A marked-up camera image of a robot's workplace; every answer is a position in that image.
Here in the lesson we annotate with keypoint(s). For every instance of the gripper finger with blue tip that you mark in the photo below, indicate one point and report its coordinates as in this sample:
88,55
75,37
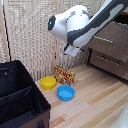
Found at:
82,50

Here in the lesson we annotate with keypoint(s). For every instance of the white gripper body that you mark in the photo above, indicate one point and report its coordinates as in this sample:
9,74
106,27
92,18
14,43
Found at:
71,50

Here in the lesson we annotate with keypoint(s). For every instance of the red yellow patterned box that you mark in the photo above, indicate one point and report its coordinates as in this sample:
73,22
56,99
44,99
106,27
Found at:
65,76

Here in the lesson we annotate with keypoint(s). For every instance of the white black Franka robot arm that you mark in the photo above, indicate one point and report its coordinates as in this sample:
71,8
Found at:
76,25

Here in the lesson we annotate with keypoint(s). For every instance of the dark brown drawer cabinet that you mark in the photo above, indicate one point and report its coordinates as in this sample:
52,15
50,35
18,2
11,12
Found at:
96,68

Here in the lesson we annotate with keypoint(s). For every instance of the yellow bowl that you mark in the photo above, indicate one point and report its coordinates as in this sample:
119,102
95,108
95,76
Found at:
48,82

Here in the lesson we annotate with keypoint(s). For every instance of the blue bowl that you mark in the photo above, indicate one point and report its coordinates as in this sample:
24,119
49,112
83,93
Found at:
65,93

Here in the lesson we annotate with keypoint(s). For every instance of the beige woven folding screen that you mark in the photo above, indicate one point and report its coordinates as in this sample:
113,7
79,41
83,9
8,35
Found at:
30,33

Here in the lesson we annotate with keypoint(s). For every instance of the black fabric storage box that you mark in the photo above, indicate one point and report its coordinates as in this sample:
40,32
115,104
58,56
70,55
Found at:
20,100

